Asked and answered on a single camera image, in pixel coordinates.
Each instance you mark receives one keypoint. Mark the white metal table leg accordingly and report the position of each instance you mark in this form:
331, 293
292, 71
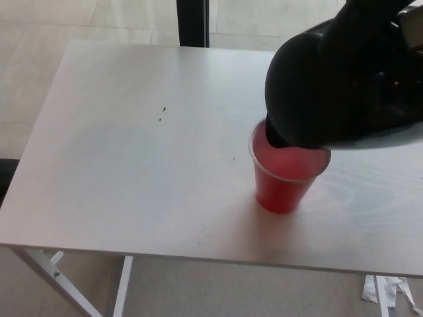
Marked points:
381, 297

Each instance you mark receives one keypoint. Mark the white metal table frame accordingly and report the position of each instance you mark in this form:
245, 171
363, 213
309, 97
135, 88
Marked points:
123, 284

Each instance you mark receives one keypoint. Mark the black window frame post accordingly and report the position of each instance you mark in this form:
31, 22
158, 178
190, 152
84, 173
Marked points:
193, 23

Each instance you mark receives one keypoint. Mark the crumpled white paper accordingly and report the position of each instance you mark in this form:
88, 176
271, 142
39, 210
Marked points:
398, 290

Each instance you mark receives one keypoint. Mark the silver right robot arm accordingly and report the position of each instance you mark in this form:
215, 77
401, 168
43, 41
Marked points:
413, 26

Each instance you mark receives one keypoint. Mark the black electric kettle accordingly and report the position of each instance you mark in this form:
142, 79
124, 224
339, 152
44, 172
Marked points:
317, 86

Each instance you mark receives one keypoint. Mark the red plastic cup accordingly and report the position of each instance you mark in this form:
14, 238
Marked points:
281, 191

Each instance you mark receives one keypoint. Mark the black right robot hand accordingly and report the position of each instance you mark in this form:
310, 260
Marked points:
401, 89

